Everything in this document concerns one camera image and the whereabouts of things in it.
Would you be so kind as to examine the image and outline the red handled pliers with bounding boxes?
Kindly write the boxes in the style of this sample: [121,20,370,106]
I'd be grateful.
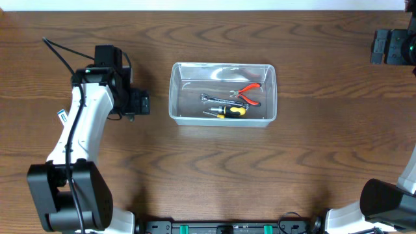
[230,83,261,107]

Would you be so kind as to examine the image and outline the slim yellow black screwdriver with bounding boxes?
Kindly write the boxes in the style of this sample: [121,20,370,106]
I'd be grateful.
[203,111,226,119]

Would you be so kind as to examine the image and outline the small black orange hammer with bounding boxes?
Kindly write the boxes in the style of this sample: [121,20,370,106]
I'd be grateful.
[126,114,135,122]

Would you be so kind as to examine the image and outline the silver combination wrench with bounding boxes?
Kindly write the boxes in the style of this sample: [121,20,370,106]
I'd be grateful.
[200,94,250,109]

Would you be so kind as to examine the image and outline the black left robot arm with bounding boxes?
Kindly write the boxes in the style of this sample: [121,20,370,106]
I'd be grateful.
[27,66,150,233]

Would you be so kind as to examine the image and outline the white blue screwdriver box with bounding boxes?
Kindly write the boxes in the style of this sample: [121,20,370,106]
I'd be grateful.
[57,109,68,125]

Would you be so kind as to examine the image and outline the clear plastic container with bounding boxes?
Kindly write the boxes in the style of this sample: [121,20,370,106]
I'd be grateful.
[169,62,278,127]

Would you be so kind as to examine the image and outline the black mounting rail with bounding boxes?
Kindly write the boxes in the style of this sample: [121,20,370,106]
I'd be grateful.
[133,214,326,234]

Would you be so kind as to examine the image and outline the stubby yellow black screwdriver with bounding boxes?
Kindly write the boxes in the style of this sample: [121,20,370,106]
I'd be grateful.
[209,106,246,117]

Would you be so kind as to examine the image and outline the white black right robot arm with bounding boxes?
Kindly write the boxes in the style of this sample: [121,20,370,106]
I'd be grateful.
[314,29,415,233]

